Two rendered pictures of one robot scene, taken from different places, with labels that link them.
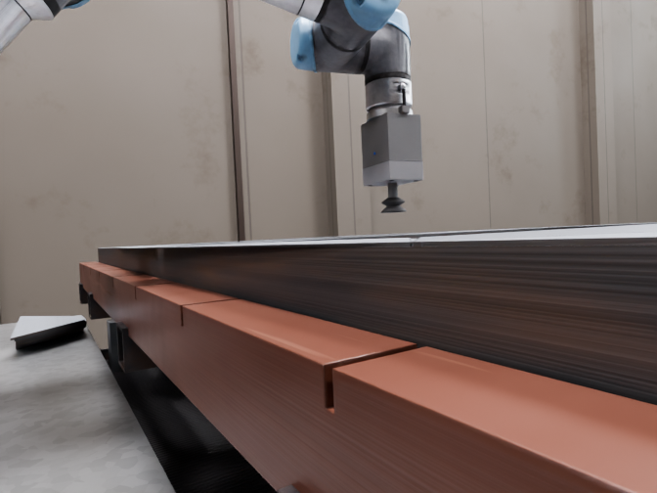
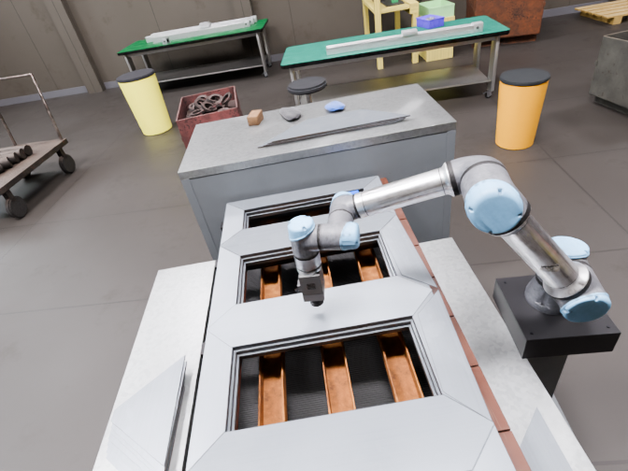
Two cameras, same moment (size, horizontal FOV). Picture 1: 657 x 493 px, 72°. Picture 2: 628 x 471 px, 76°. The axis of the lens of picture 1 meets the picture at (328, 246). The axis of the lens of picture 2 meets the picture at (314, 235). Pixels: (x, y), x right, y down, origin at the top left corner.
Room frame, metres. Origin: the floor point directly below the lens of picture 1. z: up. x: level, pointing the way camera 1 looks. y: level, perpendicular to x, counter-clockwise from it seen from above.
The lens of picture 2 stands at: (1.47, 0.41, 1.83)
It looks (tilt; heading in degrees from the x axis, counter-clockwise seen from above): 37 degrees down; 213
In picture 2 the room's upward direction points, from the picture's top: 11 degrees counter-clockwise
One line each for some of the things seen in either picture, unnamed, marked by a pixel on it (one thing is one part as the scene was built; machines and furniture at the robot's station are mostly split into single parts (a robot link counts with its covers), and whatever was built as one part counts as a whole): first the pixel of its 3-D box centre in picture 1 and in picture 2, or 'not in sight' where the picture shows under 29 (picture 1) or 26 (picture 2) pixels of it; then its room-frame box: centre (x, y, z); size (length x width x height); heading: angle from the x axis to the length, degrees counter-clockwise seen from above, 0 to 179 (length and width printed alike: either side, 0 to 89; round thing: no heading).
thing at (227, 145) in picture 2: not in sight; (310, 126); (-0.25, -0.61, 1.03); 1.30 x 0.60 x 0.04; 122
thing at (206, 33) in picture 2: not in sight; (200, 55); (-4.11, -4.85, 0.44); 2.43 x 0.93 x 0.88; 116
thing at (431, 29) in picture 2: not in sight; (388, 66); (-3.29, -1.23, 0.42); 2.42 x 0.93 x 0.85; 116
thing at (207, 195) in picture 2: not in sight; (331, 237); (-0.02, -0.47, 0.51); 1.30 x 0.04 x 1.01; 122
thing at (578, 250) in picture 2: not in sight; (563, 261); (0.38, 0.55, 0.94); 0.13 x 0.12 x 0.14; 19
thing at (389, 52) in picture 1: (384, 51); (304, 237); (0.74, -0.11, 1.16); 0.09 x 0.08 x 0.11; 109
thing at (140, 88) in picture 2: not in sight; (147, 103); (-2.13, -4.16, 0.37); 0.48 x 0.47 x 0.75; 116
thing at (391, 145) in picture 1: (397, 148); (307, 278); (0.74, -0.12, 1.01); 0.10 x 0.09 x 0.16; 115
